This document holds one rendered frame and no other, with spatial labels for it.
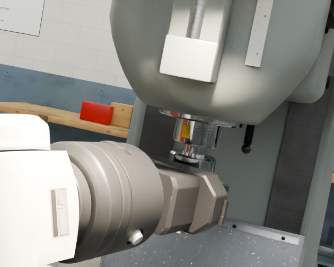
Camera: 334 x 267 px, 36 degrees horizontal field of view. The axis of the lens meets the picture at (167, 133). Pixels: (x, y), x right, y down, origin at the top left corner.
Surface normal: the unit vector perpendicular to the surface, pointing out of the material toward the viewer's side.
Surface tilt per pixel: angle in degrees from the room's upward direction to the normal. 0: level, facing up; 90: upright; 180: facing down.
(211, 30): 90
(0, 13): 90
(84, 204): 75
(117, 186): 60
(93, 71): 90
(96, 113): 90
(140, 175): 53
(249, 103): 128
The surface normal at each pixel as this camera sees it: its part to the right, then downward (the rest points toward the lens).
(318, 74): 0.25, 0.14
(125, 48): -0.79, 0.23
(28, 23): -0.21, 0.06
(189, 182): 0.82, -0.23
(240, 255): -0.10, -0.39
